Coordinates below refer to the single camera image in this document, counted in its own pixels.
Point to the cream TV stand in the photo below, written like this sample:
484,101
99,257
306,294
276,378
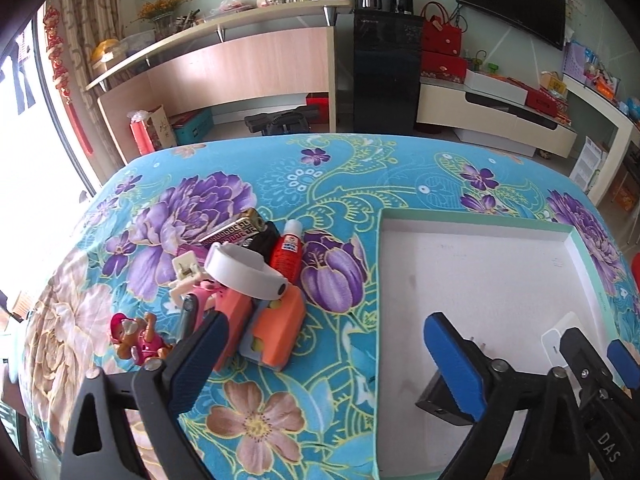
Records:
479,118

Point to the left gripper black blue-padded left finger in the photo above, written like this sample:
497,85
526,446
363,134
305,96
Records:
99,441

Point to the red white glue bottle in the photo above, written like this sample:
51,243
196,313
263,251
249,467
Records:
287,256

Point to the magenta lighter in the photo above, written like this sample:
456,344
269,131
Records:
199,250

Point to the red gift bag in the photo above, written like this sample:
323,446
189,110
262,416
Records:
441,44

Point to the gold black patterned box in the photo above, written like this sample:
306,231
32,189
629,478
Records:
236,229

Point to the cream hair claw clip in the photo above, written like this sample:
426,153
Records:
188,273

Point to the yellow flower bouquet vase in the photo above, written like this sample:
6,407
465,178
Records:
160,14

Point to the white side desk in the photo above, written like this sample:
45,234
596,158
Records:
600,120

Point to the yellow lidded container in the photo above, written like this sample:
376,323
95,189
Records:
107,54

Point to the floral blue tablecloth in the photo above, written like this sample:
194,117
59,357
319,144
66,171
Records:
333,306

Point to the black water dispenser cabinet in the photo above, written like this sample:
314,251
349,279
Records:
387,59

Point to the red hanging knot ornament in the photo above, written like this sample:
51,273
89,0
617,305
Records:
61,75

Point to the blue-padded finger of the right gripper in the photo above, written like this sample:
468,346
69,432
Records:
624,363

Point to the teal storage box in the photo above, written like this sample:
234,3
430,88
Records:
192,127

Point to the white tray with teal rim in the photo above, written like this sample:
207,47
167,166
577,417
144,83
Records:
503,283

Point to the wooden curved shelf desk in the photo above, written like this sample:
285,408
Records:
288,61

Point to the red paper bag floor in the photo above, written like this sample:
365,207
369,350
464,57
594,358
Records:
151,130

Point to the white charger adapter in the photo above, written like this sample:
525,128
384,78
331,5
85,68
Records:
551,338

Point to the black bag under desk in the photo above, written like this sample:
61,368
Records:
296,120

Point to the black toy car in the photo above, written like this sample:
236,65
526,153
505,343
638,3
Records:
264,242

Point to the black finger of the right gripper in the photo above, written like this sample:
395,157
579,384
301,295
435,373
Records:
591,372

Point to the pink smart wristband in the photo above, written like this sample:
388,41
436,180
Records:
196,305

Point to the white flat box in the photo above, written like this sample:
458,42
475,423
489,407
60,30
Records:
496,87

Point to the pink dog toy figure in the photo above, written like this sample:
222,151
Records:
137,338

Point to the black small box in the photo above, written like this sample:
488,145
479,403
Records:
437,400

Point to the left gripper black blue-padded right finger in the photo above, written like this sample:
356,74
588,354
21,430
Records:
551,443

